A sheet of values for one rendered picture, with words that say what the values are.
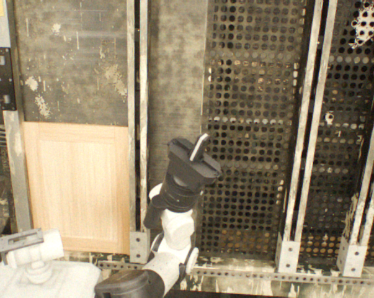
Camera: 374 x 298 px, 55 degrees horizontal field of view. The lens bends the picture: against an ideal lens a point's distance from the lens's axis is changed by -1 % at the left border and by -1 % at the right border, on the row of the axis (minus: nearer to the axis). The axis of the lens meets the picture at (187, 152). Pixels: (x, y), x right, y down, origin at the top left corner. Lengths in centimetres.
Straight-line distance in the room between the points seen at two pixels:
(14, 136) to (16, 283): 56
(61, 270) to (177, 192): 35
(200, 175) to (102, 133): 58
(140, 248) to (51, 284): 48
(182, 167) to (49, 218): 79
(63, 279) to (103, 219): 48
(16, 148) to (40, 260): 55
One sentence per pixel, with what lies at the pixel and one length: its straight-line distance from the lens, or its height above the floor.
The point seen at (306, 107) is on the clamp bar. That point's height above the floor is 142.
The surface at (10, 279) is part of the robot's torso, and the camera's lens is 95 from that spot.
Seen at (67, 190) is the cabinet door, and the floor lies 109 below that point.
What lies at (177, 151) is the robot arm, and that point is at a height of 159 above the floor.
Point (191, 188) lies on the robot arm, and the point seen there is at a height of 153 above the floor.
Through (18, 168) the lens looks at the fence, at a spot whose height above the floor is 118.
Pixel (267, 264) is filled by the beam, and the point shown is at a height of 89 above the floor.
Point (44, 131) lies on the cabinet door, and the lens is 129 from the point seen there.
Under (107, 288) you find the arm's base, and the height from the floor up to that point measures 136.
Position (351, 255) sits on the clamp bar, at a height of 100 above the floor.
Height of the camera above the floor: 216
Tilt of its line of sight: 51 degrees down
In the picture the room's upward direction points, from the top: straight up
